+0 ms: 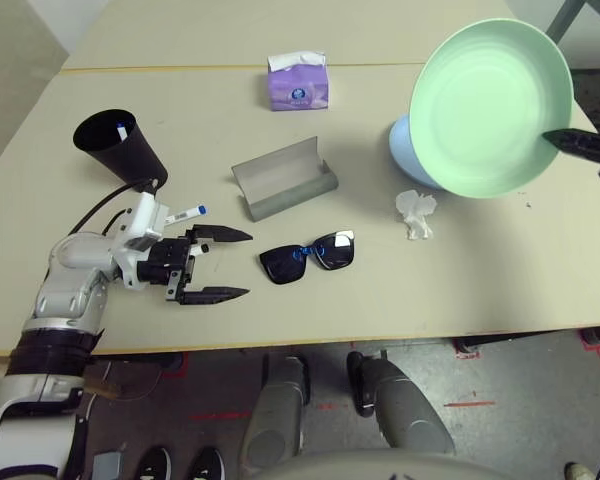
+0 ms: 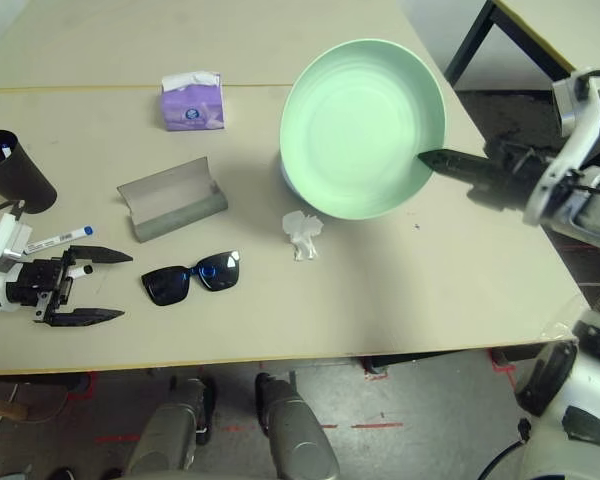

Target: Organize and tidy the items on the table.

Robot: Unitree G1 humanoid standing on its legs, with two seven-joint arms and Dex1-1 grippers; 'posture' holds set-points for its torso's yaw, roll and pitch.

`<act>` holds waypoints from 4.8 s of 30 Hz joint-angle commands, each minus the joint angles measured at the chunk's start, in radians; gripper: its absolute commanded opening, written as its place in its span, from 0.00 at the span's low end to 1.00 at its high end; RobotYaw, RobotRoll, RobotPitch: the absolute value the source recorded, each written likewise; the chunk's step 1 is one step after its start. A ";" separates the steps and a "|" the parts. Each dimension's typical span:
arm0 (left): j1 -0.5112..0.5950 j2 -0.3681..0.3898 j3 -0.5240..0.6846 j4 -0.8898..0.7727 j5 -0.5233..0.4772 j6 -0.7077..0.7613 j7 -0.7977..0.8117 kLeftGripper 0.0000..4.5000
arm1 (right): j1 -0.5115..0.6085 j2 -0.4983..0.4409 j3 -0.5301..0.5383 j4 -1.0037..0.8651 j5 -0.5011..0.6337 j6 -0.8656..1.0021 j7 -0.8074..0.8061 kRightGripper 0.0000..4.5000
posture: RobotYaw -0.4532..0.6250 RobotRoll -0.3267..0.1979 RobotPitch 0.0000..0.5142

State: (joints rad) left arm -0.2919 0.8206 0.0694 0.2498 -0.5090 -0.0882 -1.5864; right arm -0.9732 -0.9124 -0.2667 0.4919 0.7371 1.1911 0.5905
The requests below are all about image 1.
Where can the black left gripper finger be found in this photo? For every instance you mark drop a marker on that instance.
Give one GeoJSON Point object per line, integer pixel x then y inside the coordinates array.
{"type": "Point", "coordinates": [215, 295]}
{"type": "Point", "coordinates": [220, 234]}

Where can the light blue plate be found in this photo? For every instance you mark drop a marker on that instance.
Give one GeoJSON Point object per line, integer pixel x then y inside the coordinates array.
{"type": "Point", "coordinates": [405, 150]}

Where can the black plastic cup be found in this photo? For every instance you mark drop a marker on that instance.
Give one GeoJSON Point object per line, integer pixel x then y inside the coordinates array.
{"type": "Point", "coordinates": [130, 155]}

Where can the grey robot leg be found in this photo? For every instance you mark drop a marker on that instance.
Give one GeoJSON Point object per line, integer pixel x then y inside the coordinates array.
{"type": "Point", "coordinates": [275, 415]}
{"type": "Point", "coordinates": [405, 410]}

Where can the grey glasses case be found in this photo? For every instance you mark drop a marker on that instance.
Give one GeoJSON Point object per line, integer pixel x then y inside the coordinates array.
{"type": "Point", "coordinates": [280, 200]}

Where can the white marker with blue cap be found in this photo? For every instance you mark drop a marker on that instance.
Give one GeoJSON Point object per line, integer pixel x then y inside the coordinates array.
{"type": "Point", "coordinates": [185, 215]}

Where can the small grey floor box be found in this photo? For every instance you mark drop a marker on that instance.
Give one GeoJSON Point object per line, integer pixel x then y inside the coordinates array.
{"type": "Point", "coordinates": [107, 467]}

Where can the black-framed beige side table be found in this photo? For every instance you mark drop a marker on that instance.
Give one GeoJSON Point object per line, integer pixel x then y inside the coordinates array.
{"type": "Point", "coordinates": [562, 20]}

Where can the beige shoe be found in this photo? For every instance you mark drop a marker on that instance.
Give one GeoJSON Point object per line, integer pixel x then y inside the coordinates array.
{"type": "Point", "coordinates": [577, 470]}

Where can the brown wooden plank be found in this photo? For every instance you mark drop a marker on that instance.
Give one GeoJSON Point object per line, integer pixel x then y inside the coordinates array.
{"type": "Point", "coordinates": [105, 387]}

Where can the light green plate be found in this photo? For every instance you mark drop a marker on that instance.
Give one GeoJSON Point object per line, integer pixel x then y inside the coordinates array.
{"type": "Point", "coordinates": [480, 110]}

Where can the purple tissue pack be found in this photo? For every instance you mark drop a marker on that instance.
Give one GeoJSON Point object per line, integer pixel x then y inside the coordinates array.
{"type": "Point", "coordinates": [297, 90]}

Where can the black sunglasses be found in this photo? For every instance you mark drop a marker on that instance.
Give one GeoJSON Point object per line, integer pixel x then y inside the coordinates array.
{"type": "Point", "coordinates": [285, 265]}

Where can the grey robot left leg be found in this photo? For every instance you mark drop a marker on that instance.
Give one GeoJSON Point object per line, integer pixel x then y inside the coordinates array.
{"type": "Point", "coordinates": [275, 415]}

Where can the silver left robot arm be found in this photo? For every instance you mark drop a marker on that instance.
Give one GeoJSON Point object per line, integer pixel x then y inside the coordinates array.
{"type": "Point", "coordinates": [70, 280]}

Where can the black sneaker with white laces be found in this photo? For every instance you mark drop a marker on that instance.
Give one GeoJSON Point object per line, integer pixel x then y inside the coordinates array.
{"type": "Point", "coordinates": [205, 465]}
{"type": "Point", "coordinates": [155, 465]}

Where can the grey robot torso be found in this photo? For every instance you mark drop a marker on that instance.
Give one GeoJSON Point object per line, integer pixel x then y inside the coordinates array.
{"type": "Point", "coordinates": [380, 467]}

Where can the short white blue-tipped pen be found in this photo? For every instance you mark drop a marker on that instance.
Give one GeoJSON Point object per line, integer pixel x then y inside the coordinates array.
{"type": "Point", "coordinates": [122, 132]}

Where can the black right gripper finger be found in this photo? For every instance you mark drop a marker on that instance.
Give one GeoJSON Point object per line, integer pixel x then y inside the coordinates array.
{"type": "Point", "coordinates": [585, 144]}

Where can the grey robot right leg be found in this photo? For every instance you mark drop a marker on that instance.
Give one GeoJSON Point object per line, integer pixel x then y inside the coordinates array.
{"type": "Point", "coordinates": [405, 410]}

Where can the white tissue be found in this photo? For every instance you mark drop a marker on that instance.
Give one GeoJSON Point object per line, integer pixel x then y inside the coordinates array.
{"type": "Point", "coordinates": [415, 210]}

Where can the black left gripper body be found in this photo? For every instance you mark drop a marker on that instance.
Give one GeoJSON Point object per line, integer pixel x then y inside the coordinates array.
{"type": "Point", "coordinates": [167, 265]}

